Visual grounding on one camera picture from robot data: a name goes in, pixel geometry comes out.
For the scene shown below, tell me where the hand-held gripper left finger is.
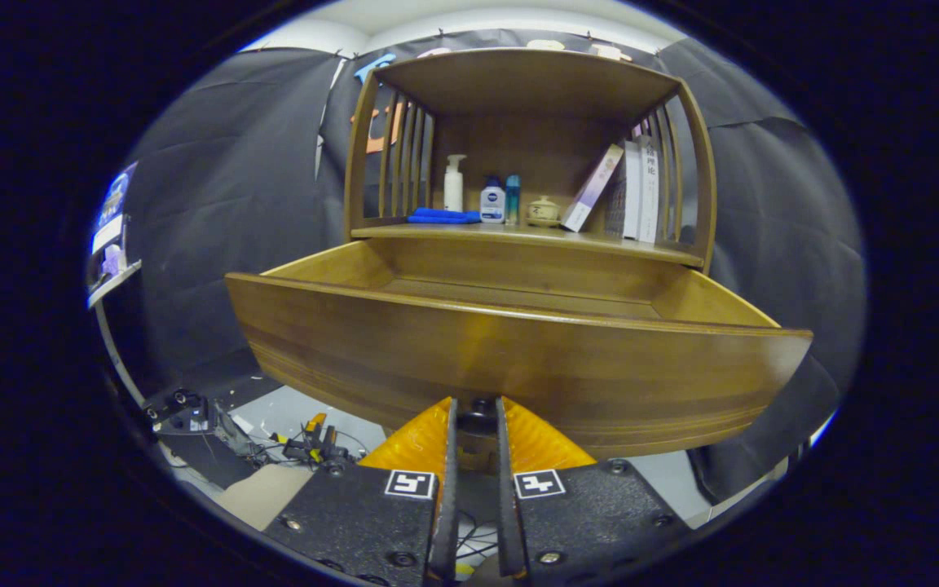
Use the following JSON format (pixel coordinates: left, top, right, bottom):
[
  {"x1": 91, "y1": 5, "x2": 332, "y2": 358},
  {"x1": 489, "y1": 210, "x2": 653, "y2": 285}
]
[{"x1": 264, "y1": 397, "x2": 460, "y2": 586}]

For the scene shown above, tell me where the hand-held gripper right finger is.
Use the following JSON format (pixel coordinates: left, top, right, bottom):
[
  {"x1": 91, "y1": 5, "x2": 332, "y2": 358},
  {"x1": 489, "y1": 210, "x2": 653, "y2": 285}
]
[{"x1": 496, "y1": 396, "x2": 692, "y2": 580}]

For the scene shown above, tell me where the dark drawer knob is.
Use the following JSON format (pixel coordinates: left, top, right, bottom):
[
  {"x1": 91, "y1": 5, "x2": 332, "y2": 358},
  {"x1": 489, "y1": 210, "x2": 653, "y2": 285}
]
[{"x1": 458, "y1": 397, "x2": 498, "y2": 435}]

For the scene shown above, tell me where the wooden drawer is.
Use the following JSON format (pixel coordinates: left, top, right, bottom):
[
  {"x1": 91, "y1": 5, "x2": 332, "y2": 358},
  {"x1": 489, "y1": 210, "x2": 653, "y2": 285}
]
[{"x1": 225, "y1": 238, "x2": 813, "y2": 460}]

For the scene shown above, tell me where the wooden countertop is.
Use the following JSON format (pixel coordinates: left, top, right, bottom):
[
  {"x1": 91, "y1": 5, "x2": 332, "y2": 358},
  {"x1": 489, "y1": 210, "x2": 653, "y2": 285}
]
[{"x1": 350, "y1": 222, "x2": 705, "y2": 268}]

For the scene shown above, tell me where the wooden cabinet with slatted sides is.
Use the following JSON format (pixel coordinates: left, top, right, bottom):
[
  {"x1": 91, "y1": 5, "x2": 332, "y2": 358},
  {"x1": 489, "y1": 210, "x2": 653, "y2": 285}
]
[{"x1": 345, "y1": 47, "x2": 717, "y2": 274}]

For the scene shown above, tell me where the brown cardboard sheet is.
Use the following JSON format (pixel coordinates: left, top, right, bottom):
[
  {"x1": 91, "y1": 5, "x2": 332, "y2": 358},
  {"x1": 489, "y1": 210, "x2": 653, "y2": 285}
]
[{"x1": 217, "y1": 463, "x2": 317, "y2": 532}]

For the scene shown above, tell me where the grey patterned book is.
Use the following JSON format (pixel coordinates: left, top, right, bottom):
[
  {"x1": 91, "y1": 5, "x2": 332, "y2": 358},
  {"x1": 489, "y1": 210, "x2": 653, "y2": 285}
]
[{"x1": 606, "y1": 159, "x2": 627, "y2": 238}]

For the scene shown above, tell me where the blue folded cloth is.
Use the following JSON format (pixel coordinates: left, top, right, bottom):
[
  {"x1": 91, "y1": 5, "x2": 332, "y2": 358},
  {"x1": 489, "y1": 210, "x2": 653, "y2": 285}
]
[{"x1": 408, "y1": 208, "x2": 481, "y2": 224}]

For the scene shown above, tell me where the purple and white book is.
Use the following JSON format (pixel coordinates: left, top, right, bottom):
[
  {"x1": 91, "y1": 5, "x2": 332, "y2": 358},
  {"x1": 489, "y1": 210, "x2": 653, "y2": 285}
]
[{"x1": 561, "y1": 143, "x2": 625, "y2": 233}]

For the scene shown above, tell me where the plain white book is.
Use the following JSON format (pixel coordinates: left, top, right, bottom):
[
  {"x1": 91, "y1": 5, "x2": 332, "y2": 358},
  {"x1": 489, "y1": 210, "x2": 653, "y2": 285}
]
[{"x1": 623, "y1": 140, "x2": 642, "y2": 240}]

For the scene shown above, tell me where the white bottle with blue cap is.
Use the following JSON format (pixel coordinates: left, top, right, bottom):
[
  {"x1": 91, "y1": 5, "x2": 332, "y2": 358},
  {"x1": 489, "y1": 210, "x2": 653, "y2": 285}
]
[{"x1": 480, "y1": 177, "x2": 506, "y2": 223}]

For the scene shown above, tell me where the white book with black lettering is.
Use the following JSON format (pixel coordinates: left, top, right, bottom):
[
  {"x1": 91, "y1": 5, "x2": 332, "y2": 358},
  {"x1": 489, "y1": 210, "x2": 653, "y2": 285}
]
[{"x1": 638, "y1": 135, "x2": 660, "y2": 244}]

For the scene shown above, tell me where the black backdrop cloth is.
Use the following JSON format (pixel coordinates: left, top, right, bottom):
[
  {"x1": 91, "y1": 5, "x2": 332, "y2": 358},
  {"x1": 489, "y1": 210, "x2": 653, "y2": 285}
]
[{"x1": 99, "y1": 29, "x2": 866, "y2": 506}]

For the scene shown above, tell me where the white pump bottle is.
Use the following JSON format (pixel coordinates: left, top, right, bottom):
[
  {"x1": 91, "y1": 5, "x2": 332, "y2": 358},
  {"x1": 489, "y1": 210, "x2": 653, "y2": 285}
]
[{"x1": 444, "y1": 154, "x2": 467, "y2": 213}]

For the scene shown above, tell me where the tangle of cables and clamps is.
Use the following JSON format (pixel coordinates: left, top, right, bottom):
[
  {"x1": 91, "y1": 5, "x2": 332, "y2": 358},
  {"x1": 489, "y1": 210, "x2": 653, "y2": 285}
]
[{"x1": 270, "y1": 413, "x2": 360, "y2": 479}]

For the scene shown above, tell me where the thin black cable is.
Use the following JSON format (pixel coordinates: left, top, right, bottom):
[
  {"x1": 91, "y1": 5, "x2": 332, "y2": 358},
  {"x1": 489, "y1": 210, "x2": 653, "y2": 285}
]
[{"x1": 456, "y1": 510, "x2": 505, "y2": 573}]

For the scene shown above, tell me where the wall poster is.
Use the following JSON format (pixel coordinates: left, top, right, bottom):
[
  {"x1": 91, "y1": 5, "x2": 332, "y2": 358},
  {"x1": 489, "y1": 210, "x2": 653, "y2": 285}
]
[{"x1": 90, "y1": 162, "x2": 139, "y2": 288}]

